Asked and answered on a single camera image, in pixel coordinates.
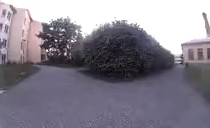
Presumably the large dark green bush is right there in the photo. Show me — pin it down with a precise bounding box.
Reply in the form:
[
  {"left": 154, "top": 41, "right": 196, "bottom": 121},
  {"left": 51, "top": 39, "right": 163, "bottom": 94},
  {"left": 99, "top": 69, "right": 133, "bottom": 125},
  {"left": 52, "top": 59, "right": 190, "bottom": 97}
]
[{"left": 80, "top": 19, "right": 176, "bottom": 80}]

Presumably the tall pink apartment building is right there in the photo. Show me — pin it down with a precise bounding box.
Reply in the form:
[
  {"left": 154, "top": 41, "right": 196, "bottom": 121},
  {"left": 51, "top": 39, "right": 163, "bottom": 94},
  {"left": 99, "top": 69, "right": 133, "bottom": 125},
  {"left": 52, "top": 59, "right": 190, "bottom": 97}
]
[{"left": 0, "top": 0, "right": 49, "bottom": 65}]

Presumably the leafy green tree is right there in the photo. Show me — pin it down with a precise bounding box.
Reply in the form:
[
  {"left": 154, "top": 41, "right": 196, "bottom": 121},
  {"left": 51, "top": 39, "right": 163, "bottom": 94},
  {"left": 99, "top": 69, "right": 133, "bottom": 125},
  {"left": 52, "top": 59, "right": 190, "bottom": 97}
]
[{"left": 36, "top": 16, "right": 85, "bottom": 66}]

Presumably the white vehicle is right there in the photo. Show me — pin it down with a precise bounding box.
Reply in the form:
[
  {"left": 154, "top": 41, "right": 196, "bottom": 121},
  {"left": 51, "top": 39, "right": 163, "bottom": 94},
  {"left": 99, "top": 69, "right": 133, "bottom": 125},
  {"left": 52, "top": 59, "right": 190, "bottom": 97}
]
[{"left": 174, "top": 57, "right": 183, "bottom": 65}]

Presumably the low yellow building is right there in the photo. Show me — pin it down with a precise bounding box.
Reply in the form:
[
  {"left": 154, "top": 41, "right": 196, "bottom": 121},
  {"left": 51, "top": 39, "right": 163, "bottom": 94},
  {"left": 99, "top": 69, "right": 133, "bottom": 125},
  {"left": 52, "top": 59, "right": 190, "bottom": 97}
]
[{"left": 180, "top": 37, "right": 210, "bottom": 65}]

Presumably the grass patch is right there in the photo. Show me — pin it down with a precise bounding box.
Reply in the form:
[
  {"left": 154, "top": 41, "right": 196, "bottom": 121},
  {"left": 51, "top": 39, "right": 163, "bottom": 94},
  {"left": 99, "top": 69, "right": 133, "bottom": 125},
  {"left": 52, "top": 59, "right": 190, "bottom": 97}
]
[{"left": 0, "top": 63, "right": 41, "bottom": 90}]

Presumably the tall chimney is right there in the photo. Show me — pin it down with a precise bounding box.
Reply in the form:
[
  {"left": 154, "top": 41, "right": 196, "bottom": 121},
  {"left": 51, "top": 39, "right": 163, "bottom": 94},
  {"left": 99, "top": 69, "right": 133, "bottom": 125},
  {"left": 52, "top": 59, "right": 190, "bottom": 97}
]
[{"left": 201, "top": 12, "right": 210, "bottom": 38}]

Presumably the grass strip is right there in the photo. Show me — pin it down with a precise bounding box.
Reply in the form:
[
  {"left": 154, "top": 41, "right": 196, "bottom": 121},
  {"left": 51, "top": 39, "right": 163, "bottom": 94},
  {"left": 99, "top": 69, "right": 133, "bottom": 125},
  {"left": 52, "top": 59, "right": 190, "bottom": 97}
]
[{"left": 183, "top": 63, "right": 210, "bottom": 104}]

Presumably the grey asphalt road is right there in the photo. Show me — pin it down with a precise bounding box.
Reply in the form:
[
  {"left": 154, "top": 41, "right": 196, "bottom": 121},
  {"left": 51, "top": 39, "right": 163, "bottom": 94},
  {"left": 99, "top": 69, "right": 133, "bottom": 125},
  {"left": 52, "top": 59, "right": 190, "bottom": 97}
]
[{"left": 0, "top": 63, "right": 210, "bottom": 128}]

